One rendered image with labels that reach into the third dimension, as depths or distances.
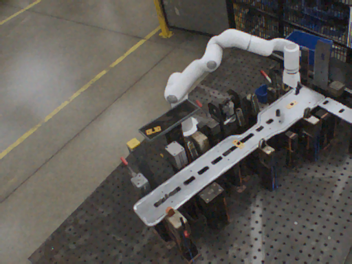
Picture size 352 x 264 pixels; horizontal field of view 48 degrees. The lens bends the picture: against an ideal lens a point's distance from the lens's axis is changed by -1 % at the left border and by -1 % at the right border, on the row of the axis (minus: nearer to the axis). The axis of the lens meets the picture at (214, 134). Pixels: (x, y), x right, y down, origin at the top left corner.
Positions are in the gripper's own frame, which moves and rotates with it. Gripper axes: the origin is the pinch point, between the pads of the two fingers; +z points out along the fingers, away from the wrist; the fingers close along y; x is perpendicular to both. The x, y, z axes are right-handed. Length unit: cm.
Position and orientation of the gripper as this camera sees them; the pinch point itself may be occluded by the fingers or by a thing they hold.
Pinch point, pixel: (291, 90)
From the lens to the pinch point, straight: 249.0
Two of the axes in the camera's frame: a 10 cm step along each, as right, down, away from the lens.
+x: 7.6, -5.3, 3.8
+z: 1.4, 7.0, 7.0
